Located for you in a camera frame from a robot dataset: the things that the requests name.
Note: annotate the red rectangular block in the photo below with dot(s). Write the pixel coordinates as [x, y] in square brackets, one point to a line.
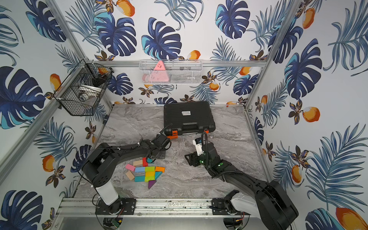
[144, 162]

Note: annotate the purple triangle block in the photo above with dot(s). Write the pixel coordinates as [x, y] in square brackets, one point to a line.
[151, 184]

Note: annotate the natural wood slanted block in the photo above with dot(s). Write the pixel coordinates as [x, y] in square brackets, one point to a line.
[130, 175]

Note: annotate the teal small triangle block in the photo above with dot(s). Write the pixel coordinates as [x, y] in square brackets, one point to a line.
[157, 175]

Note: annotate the orange handled screwdriver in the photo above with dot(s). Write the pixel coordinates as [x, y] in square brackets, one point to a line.
[181, 136]

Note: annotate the black corner bracket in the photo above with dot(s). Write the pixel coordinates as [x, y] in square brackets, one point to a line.
[105, 120]

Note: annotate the black plastic tool case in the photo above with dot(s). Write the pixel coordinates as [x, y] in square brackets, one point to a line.
[183, 118]

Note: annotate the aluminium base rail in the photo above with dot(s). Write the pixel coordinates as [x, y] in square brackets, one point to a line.
[158, 208]

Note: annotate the black wire basket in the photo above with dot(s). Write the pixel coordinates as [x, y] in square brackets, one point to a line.
[83, 89]

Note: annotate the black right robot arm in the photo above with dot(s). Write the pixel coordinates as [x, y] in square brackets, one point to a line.
[267, 201]

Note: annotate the yellow square block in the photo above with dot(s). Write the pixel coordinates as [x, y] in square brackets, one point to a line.
[150, 174]

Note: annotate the lime green lower block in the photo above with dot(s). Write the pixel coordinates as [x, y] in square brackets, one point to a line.
[149, 178]

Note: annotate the orange square block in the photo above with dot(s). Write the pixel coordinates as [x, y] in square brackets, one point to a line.
[160, 169]

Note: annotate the light blue rectangular block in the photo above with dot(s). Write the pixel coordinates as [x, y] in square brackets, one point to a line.
[140, 169]

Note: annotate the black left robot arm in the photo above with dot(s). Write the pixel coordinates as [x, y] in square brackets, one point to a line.
[101, 163]

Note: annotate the pink triangle card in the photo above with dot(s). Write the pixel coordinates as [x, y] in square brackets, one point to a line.
[159, 74]

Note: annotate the natural wood rectangular block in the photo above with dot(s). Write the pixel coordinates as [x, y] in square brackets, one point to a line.
[138, 163]

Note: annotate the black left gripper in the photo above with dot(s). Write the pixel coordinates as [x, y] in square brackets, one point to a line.
[158, 152]

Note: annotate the teal rectangular block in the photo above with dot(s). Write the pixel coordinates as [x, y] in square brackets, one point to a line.
[139, 179]

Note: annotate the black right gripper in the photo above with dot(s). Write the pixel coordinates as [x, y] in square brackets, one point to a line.
[192, 157]

